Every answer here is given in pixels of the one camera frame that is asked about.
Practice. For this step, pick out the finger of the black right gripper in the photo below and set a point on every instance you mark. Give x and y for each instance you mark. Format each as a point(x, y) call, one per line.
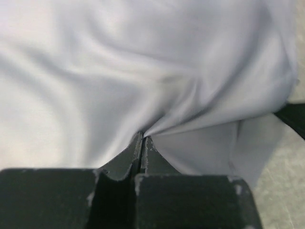
point(293, 115)

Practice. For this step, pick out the grey pillowcase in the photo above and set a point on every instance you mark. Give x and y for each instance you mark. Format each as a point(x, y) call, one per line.
point(202, 78)

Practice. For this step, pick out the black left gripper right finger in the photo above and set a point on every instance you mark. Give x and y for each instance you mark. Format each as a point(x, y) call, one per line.
point(166, 199)

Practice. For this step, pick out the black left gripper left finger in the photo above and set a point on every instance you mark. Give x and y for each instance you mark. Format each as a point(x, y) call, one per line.
point(61, 198)

